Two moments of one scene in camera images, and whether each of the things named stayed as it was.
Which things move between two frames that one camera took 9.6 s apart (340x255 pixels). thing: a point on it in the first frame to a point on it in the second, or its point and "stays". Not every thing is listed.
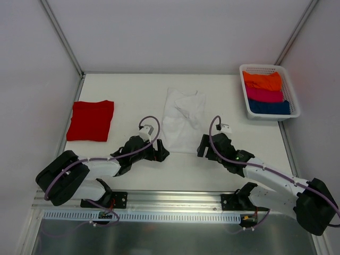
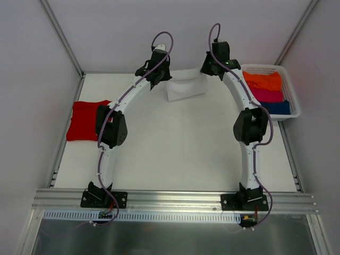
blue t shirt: x=270 y=108 stays
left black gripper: x=154 y=152 to x=158 y=77
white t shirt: x=183 y=120 to x=186 y=83
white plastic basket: x=288 y=92 stays
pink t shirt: x=264 y=95 stays
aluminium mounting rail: x=161 y=201 stays
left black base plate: x=112 y=200 stays
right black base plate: x=238 y=202 stays
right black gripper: x=210 y=146 to x=208 y=68
